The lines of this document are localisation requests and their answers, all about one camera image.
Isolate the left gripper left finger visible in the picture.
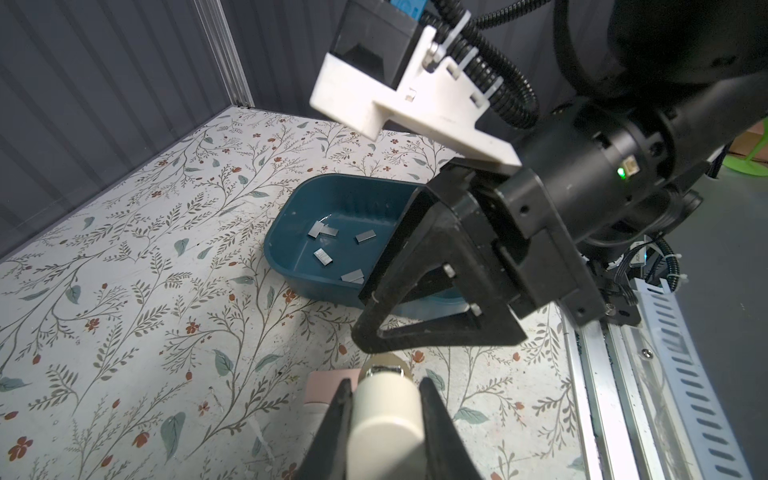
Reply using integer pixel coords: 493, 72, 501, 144
295, 379, 353, 480

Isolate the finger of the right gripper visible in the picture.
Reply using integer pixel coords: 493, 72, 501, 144
358, 185, 456, 303
352, 221, 527, 353

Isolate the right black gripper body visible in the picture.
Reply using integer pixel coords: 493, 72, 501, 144
426, 158, 605, 326

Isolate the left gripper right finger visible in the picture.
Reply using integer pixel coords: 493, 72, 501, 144
419, 378, 481, 480

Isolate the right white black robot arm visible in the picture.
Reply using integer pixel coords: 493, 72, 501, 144
351, 1, 767, 353

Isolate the pink small stapler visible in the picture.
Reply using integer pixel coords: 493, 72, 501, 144
303, 369, 361, 413

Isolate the teal plastic tray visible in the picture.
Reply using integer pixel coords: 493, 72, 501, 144
262, 173, 472, 322

